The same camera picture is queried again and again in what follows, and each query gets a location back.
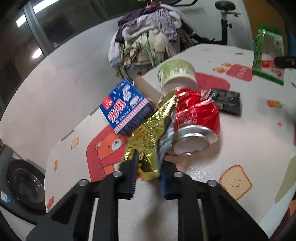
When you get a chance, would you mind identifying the green snack bag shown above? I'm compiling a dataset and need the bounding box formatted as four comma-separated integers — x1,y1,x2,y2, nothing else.
252,26,285,86

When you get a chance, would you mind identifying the black tissue pack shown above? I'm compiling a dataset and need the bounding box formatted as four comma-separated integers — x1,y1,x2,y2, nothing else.
209,89,242,115

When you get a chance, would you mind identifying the crushed red soda can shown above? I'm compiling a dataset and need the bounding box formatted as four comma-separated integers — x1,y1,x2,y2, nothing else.
168,88,220,156

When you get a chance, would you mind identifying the gold foil wrapper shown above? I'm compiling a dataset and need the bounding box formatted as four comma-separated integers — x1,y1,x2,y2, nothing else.
120,91,178,181

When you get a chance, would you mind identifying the green instant noodle cup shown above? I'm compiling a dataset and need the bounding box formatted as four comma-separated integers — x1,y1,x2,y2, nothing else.
158,59,198,96

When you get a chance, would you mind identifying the blue milk carton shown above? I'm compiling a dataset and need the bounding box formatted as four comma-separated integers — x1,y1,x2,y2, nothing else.
100,79,154,135

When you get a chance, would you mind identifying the black washing machine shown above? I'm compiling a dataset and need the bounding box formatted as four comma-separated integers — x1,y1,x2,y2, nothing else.
1,145,46,225

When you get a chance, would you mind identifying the cartoon print bed sheet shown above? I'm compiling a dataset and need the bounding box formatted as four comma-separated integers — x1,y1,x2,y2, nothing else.
45,45,295,237

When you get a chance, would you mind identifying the exercise bike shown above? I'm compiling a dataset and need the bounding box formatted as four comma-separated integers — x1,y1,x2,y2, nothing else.
180,0,241,46

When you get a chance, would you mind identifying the pile of clothes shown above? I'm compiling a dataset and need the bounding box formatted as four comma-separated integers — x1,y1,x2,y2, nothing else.
108,3,196,79

